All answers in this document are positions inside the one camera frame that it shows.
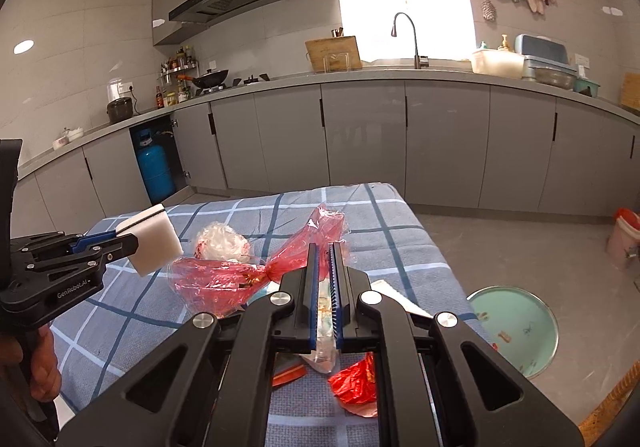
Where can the wooden cutting board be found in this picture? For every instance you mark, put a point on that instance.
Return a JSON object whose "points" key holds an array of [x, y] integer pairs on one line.
{"points": [[332, 49]]}

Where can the white bowls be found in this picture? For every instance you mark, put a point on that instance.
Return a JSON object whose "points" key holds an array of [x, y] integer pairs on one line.
{"points": [[67, 139]]}

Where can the green round basin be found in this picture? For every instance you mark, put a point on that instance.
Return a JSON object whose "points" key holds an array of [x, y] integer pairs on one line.
{"points": [[520, 327]]}

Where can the blue dish rack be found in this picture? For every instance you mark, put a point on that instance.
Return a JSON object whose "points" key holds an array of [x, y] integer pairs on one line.
{"points": [[545, 49]]}

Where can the metal bowl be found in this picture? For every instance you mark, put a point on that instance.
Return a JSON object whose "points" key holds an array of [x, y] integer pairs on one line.
{"points": [[554, 78]]}

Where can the soap pump bottle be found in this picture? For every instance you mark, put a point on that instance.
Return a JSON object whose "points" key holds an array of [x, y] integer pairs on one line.
{"points": [[503, 44]]}

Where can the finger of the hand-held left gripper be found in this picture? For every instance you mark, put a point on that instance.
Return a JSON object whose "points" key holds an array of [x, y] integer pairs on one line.
{"points": [[95, 242], [120, 249]]}

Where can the grey kitchen base cabinets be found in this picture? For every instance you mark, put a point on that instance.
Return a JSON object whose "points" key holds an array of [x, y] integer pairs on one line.
{"points": [[370, 137]]}

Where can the dark rice cooker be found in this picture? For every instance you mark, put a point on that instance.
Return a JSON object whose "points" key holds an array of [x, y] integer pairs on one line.
{"points": [[120, 111]]}

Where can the gas stove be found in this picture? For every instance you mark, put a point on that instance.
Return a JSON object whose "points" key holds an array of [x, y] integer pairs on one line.
{"points": [[250, 78]]}

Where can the small red packet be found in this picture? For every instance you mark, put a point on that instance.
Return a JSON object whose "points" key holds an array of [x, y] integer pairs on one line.
{"points": [[290, 373]]}

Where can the clear plastic wrapper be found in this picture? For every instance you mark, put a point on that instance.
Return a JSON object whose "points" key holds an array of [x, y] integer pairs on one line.
{"points": [[324, 362]]}

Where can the crumpled red wrapper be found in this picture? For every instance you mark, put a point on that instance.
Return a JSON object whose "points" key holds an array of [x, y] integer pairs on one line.
{"points": [[355, 384]]}

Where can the dark sauce bottle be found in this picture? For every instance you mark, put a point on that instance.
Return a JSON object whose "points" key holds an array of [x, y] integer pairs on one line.
{"points": [[159, 99]]}

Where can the white sponge block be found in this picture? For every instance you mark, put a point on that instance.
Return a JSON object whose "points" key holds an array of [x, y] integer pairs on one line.
{"points": [[150, 242]]}

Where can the green plastic tray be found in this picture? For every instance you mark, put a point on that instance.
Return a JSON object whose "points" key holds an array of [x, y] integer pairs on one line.
{"points": [[586, 87]]}

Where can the person's left hand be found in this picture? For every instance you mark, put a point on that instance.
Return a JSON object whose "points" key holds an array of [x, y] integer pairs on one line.
{"points": [[46, 367]]}

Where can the hanging mesh scrubber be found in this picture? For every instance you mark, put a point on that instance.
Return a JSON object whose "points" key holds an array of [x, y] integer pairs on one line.
{"points": [[488, 11]]}

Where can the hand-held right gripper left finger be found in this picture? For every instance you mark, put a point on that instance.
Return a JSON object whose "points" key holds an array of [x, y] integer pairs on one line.
{"points": [[314, 299]]}

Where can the metal gooseneck faucet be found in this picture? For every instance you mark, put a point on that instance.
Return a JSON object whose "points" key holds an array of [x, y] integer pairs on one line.
{"points": [[415, 44]]}

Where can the wicker chair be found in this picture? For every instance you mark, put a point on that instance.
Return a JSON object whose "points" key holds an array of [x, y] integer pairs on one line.
{"points": [[620, 392]]}

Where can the white wall outlet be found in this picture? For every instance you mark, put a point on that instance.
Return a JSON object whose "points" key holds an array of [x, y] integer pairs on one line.
{"points": [[581, 62]]}

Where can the crumpled white wrapper ball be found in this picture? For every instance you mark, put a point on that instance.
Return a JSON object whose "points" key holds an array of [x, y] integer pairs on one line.
{"points": [[220, 242]]}

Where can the white plastic container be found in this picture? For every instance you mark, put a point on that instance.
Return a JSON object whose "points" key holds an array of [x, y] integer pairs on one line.
{"points": [[497, 63]]}

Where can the plaid blue tablecloth table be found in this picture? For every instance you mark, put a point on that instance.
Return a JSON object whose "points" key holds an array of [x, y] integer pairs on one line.
{"points": [[375, 227]]}

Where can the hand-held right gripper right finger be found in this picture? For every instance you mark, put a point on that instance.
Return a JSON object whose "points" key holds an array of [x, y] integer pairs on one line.
{"points": [[336, 299]]}

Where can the red plastic bag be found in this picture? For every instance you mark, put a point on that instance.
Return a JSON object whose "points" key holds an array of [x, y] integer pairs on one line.
{"points": [[215, 277]]}

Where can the hanging rubber gloves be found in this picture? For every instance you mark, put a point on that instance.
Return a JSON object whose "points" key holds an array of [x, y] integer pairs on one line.
{"points": [[537, 1]]}

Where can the black wok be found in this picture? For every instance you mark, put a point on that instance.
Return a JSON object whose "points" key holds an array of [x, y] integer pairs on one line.
{"points": [[210, 77]]}

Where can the blue gas cylinder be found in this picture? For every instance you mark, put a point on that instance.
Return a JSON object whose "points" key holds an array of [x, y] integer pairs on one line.
{"points": [[156, 167]]}

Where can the pink plastic bucket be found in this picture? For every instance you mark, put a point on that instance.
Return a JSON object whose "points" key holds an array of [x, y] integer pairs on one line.
{"points": [[622, 239]]}

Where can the spice rack with bottles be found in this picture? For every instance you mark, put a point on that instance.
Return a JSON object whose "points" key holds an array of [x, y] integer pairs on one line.
{"points": [[177, 64]]}

